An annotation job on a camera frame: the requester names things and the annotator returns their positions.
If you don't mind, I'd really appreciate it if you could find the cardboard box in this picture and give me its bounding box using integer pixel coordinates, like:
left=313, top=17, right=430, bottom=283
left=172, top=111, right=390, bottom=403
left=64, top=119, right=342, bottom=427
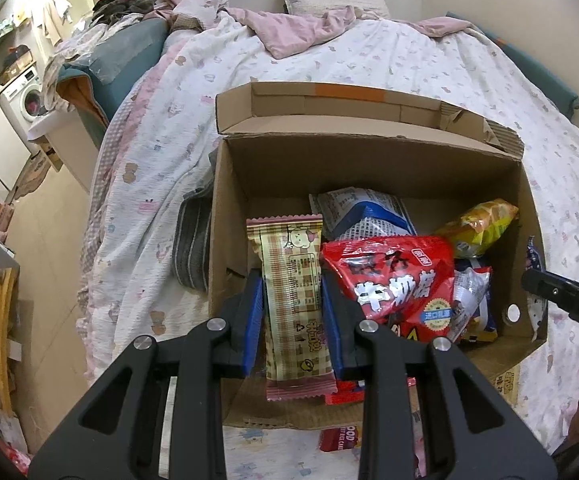
left=208, top=81, right=551, bottom=432

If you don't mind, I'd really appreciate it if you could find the printed bed quilt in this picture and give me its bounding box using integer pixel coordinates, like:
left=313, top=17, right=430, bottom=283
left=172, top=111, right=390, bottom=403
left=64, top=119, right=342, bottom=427
left=78, top=7, right=579, bottom=480

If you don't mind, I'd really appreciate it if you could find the pile of dark clothes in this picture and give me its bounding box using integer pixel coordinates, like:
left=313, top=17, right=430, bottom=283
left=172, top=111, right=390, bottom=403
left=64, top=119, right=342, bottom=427
left=91, top=0, right=159, bottom=27

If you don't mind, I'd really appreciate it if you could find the red snack bag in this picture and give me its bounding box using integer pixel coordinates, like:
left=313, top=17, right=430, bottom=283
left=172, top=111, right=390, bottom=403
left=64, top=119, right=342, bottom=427
left=319, top=234, right=457, bottom=343

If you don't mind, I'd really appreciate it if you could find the white and blue snack packet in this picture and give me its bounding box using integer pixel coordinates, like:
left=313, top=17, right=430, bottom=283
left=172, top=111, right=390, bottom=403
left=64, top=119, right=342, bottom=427
left=308, top=186, right=418, bottom=244

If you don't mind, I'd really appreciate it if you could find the grey striped cloth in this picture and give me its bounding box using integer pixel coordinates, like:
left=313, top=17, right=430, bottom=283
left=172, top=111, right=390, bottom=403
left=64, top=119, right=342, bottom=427
left=172, top=186, right=216, bottom=294

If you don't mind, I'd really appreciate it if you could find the silver foil snack packet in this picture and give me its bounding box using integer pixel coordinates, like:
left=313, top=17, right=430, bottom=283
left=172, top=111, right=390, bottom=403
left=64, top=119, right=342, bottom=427
left=448, top=256, right=499, bottom=347

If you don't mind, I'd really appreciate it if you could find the pink blanket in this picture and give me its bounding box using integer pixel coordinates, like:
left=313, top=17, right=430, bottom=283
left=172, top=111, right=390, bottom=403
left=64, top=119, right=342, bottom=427
left=224, top=6, right=476, bottom=60

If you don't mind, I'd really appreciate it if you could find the teal mattress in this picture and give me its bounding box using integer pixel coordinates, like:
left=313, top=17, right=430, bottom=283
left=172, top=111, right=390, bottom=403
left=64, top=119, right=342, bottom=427
left=443, top=10, right=579, bottom=117

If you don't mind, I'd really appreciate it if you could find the yellow snack bag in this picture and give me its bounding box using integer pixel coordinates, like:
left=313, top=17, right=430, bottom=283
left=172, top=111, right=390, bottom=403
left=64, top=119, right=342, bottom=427
left=435, top=198, right=519, bottom=259

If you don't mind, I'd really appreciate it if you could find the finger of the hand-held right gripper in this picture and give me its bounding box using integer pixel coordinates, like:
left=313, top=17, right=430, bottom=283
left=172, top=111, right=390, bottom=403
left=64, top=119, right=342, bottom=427
left=521, top=267, right=579, bottom=320

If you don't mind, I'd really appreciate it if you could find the small red snack packet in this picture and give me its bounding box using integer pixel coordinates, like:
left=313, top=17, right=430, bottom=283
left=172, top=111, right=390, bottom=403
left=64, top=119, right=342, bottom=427
left=318, top=427, right=366, bottom=455

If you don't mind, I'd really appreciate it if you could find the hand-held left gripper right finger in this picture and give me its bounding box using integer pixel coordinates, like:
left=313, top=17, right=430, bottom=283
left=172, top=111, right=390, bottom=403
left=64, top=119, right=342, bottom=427
left=321, top=272, right=558, bottom=480

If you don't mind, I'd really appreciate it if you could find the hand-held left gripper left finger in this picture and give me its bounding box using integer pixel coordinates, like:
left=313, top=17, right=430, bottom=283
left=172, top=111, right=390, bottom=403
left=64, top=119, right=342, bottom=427
left=28, top=270, right=265, bottom=480

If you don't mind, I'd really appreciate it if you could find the white washing machine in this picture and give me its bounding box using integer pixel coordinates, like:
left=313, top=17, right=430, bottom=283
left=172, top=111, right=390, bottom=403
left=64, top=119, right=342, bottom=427
left=0, top=61, right=46, bottom=125

